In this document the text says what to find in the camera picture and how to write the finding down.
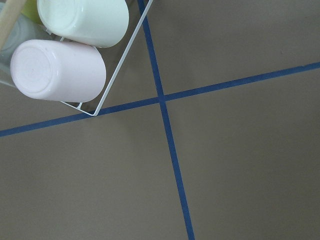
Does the pale green plastic cup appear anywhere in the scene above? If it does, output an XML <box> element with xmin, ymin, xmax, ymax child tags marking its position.
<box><xmin>37</xmin><ymin>0</ymin><xmax>129</xmax><ymax>48</ymax></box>

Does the pink plastic cup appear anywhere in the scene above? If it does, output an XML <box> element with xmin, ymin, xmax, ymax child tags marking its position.
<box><xmin>10</xmin><ymin>39</ymin><xmax>107</xmax><ymax>103</ymax></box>

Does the grey-green plastic cup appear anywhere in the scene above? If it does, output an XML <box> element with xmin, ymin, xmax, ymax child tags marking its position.
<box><xmin>0</xmin><ymin>14</ymin><xmax>52</xmax><ymax>67</ymax></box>

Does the yellow-green plastic cup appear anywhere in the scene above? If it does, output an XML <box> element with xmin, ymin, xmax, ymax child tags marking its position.
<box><xmin>21</xmin><ymin>0</ymin><xmax>43</xmax><ymax>25</ymax></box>

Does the white wire cup rack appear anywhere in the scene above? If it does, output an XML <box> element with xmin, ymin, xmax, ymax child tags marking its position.
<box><xmin>0</xmin><ymin>0</ymin><xmax>154</xmax><ymax>117</ymax></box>

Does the wooden rack handle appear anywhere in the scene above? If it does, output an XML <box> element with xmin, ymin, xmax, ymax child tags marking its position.
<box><xmin>0</xmin><ymin>0</ymin><xmax>27</xmax><ymax>50</ymax></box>

